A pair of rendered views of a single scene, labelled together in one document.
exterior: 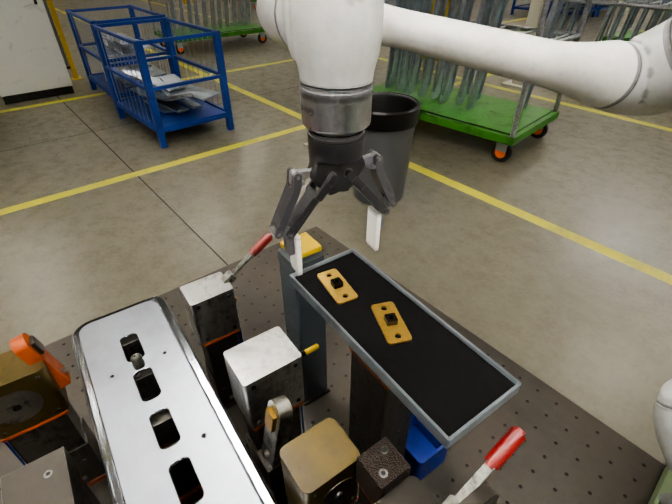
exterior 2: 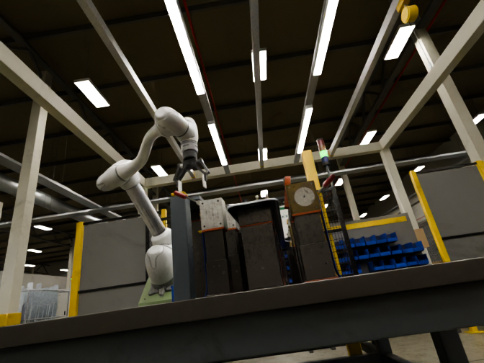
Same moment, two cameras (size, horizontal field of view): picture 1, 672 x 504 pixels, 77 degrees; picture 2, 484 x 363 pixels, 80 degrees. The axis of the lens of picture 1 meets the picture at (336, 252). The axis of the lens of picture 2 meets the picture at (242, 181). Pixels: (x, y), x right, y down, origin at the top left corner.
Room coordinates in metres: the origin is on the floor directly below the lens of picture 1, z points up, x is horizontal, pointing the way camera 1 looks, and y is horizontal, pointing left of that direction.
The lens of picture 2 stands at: (1.38, 1.09, 0.69)
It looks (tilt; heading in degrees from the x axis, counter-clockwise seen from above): 22 degrees up; 222
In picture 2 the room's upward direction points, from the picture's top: 8 degrees counter-clockwise
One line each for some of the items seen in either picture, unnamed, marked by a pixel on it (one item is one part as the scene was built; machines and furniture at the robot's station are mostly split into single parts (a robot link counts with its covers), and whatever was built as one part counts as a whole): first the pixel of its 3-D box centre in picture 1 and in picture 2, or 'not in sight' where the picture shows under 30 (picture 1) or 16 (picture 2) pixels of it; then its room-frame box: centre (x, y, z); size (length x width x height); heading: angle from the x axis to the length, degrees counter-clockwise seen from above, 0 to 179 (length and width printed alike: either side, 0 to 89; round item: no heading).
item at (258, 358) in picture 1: (280, 423); (227, 250); (0.44, 0.10, 0.90); 0.13 x 0.08 x 0.41; 125
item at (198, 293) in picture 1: (226, 344); (213, 248); (0.65, 0.25, 0.88); 0.12 x 0.07 x 0.36; 125
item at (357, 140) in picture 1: (336, 159); (190, 160); (0.54, 0.00, 1.39); 0.08 x 0.07 x 0.09; 118
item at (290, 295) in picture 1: (305, 329); (182, 247); (0.66, 0.07, 0.92); 0.08 x 0.08 x 0.44; 35
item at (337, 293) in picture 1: (336, 283); not in sight; (0.54, 0.00, 1.17); 0.08 x 0.04 x 0.01; 27
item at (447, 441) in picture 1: (389, 325); (197, 209); (0.45, -0.08, 1.16); 0.37 x 0.14 x 0.02; 35
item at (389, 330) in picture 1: (390, 320); not in sight; (0.45, -0.08, 1.17); 0.08 x 0.04 x 0.01; 15
